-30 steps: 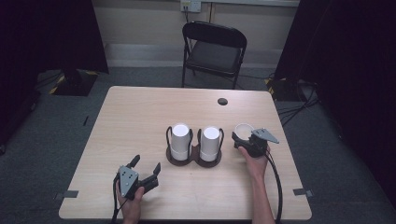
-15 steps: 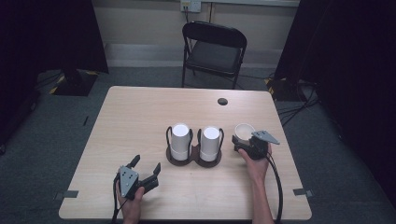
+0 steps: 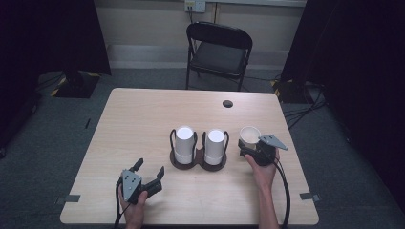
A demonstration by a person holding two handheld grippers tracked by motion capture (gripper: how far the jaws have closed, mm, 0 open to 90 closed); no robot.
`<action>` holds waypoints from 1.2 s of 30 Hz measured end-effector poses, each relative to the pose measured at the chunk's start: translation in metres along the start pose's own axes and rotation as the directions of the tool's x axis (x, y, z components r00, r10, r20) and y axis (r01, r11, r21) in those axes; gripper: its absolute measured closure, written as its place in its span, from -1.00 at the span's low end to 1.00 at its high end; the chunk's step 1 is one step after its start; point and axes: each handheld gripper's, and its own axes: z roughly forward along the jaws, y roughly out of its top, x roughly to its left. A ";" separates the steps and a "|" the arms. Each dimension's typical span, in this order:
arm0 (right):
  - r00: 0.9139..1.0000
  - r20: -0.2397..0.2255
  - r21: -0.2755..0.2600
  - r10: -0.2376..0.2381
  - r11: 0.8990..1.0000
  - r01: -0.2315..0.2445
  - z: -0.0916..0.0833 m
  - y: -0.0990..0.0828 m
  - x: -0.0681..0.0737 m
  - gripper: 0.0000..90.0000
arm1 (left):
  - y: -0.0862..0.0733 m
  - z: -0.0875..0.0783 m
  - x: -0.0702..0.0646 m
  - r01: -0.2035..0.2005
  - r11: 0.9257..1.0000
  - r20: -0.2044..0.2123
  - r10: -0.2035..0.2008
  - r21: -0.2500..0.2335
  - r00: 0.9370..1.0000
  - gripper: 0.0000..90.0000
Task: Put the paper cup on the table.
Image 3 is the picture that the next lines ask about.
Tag black stand base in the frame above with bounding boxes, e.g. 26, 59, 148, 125
270, 77, 308, 105
50, 70, 103, 99

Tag person's left hand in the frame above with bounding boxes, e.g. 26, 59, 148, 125
117, 185, 149, 225

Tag black curtain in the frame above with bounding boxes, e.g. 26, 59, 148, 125
0, 0, 113, 151
280, 0, 405, 213

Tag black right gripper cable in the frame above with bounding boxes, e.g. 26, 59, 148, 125
271, 157, 291, 229

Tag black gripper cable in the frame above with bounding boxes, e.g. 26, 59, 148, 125
271, 157, 291, 229
113, 177, 132, 229

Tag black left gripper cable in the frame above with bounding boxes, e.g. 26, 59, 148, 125
113, 177, 132, 229

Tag single white paper cup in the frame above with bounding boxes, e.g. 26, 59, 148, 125
239, 125, 263, 151

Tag black floor cables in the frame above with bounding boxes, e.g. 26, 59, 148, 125
33, 72, 65, 94
282, 81, 329, 130

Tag grey tape strip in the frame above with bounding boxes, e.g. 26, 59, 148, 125
54, 194, 81, 205
299, 192, 321, 203

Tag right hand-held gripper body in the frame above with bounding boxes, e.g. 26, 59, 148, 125
238, 134, 288, 167

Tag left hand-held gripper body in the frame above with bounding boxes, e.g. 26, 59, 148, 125
117, 169, 163, 205

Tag black double cup holder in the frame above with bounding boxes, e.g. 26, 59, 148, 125
168, 128, 230, 173

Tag white wall socket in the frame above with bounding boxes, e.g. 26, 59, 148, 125
184, 0, 207, 13

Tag black folding chair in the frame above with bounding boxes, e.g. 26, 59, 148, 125
185, 21, 254, 93

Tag person's right hand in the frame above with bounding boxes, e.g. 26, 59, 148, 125
244, 150, 282, 192

